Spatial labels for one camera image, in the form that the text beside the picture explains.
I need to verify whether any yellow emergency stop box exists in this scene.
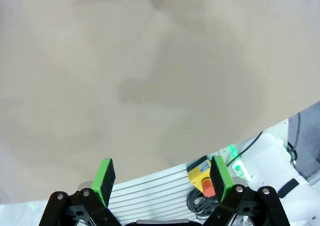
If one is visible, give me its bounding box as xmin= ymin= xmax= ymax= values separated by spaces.
xmin=186 ymin=157 xmax=216 ymax=197

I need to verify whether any thin black cable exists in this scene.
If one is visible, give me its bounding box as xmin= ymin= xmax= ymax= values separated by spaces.
xmin=226 ymin=131 xmax=264 ymax=167
xmin=286 ymin=112 xmax=301 ymax=165

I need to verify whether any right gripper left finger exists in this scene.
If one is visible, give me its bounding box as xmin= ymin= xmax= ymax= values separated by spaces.
xmin=38 ymin=157 xmax=126 ymax=226

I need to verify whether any coiled black cable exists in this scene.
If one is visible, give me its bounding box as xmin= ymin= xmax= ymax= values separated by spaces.
xmin=186 ymin=188 xmax=221 ymax=221

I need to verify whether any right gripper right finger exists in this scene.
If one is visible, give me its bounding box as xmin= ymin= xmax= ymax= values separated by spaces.
xmin=199 ymin=155 xmax=291 ymax=226

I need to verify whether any white ribbed aluminium frame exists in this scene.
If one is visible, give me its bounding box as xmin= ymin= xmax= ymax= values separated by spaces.
xmin=77 ymin=160 xmax=209 ymax=226

